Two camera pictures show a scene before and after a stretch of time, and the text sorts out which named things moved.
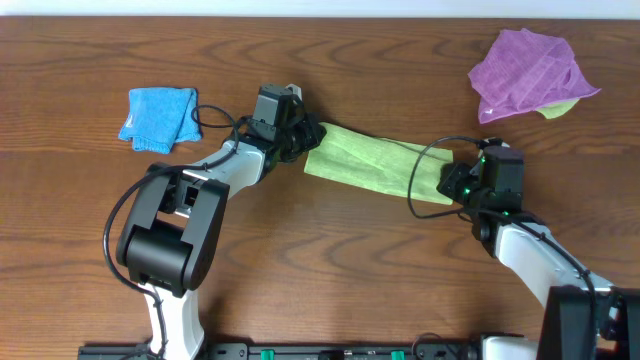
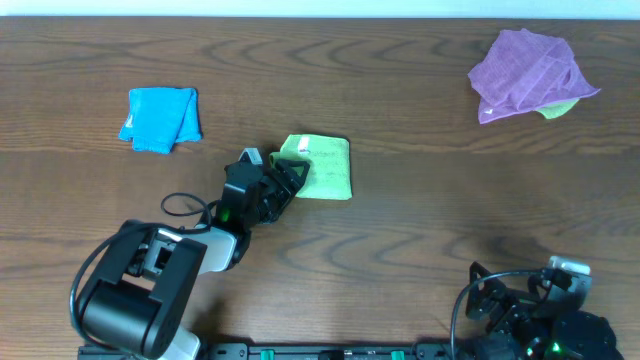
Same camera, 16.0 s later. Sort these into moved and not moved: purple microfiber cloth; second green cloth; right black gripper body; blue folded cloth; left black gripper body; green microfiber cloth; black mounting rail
Moved: left black gripper body; right black gripper body; green microfiber cloth
Not moved: second green cloth; blue folded cloth; purple microfiber cloth; black mounting rail
